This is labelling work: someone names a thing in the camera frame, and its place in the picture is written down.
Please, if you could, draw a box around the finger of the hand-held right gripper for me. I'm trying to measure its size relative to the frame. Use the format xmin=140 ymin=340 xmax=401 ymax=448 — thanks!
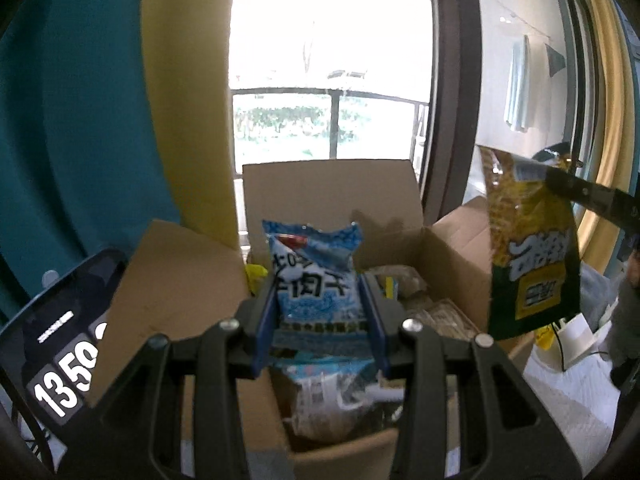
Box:
xmin=542 ymin=165 xmax=640 ymax=234
xmin=532 ymin=146 xmax=584 ymax=169

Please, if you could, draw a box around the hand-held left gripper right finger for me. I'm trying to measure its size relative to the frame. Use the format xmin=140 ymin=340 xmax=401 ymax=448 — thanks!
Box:
xmin=359 ymin=271 xmax=583 ymax=480

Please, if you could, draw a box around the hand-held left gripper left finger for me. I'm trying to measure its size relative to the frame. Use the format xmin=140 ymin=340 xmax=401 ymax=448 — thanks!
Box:
xmin=62 ymin=275 xmax=281 ymax=480

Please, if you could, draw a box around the light blue snack packet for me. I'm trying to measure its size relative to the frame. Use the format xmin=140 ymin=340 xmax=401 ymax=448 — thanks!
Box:
xmin=262 ymin=219 xmax=374 ymax=362

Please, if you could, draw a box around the yellow green snack packet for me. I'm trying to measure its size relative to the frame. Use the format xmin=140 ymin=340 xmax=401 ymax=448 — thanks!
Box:
xmin=477 ymin=144 xmax=584 ymax=339

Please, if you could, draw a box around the cardboard box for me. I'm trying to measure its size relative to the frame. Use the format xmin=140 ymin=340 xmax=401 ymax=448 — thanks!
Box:
xmin=87 ymin=159 xmax=539 ymax=480

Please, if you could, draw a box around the clear snack packet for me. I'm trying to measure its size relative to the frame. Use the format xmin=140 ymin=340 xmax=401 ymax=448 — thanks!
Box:
xmin=367 ymin=265 xmax=431 ymax=306

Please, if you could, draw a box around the clear biscuit packet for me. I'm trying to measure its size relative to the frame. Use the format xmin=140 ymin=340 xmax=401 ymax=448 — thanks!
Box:
xmin=400 ymin=297 xmax=484 ymax=347

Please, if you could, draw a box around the yellow curtain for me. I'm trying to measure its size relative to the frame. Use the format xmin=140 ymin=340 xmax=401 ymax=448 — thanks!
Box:
xmin=575 ymin=0 xmax=632 ymax=271
xmin=140 ymin=0 xmax=247 ymax=252

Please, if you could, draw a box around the white hanging cloth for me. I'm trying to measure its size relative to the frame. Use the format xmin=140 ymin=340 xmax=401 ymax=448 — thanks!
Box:
xmin=504 ymin=35 xmax=532 ymax=134

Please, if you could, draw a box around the grey cloth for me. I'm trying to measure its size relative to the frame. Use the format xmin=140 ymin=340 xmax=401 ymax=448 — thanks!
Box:
xmin=580 ymin=260 xmax=626 ymax=332

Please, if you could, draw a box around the dark hanging cloth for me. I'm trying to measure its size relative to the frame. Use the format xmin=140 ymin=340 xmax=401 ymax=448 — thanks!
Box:
xmin=542 ymin=42 xmax=569 ymax=79

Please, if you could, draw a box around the white box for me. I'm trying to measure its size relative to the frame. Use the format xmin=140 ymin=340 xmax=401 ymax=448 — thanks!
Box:
xmin=555 ymin=312 xmax=609 ymax=369

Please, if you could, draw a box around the black balcony railing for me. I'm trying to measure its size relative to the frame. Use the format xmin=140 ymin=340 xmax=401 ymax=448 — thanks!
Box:
xmin=231 ymin=87 xmax=431 ymax=161

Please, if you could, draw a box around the black tablet with clock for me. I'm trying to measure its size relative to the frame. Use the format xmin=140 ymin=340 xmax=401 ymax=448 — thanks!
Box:
xmin=0 ymin=247 xmax=129 ymax=429

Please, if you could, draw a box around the dark sliding door post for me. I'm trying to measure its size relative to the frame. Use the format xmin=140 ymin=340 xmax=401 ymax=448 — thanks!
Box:
xmin=429 ymin=0 xmax=484 ymax=217
xmin=554 ymin=0 xmax=601 ymax=196

